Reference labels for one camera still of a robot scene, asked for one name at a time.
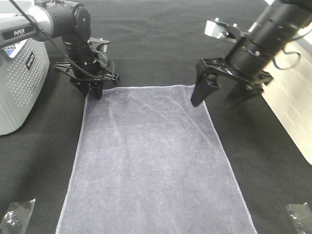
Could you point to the grey perforated laundry basket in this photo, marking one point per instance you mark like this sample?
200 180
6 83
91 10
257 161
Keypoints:
21 80

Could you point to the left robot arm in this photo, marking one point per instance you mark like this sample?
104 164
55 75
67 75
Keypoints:
43 20

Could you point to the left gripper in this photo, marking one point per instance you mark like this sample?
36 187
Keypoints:
93 74

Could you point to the cream storage box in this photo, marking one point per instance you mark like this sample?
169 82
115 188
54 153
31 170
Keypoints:
289 95

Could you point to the grey towel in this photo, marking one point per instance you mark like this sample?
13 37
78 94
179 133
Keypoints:
148 162

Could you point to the right clear tape strip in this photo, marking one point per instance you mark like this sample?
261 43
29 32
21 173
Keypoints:
301 217

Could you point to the blue cloth in basket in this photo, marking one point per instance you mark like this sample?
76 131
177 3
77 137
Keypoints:
13 49

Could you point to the black table cloth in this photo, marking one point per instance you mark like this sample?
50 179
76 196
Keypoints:
157 43

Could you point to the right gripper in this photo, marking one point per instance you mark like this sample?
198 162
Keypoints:
207 72

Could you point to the clear tape strip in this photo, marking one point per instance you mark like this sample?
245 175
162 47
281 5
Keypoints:
17 217
301 217

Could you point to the left clear tape strip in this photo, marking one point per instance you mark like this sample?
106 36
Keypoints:
17 217

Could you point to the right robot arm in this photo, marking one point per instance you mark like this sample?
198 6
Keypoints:
253 49

